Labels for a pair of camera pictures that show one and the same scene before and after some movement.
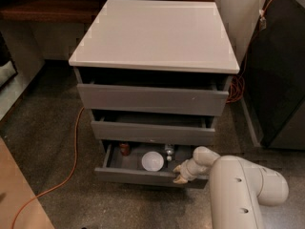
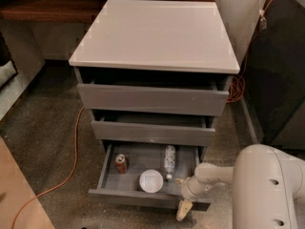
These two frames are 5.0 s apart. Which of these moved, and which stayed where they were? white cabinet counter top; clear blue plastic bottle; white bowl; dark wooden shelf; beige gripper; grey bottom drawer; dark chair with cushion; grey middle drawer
Moved: grey bottom drawer; white bowl; beige gripper; clear blue plastic bottle
Stayed: dark chair with cushion; dark wooden shelf; grey middle drawer; white cabinet counter top
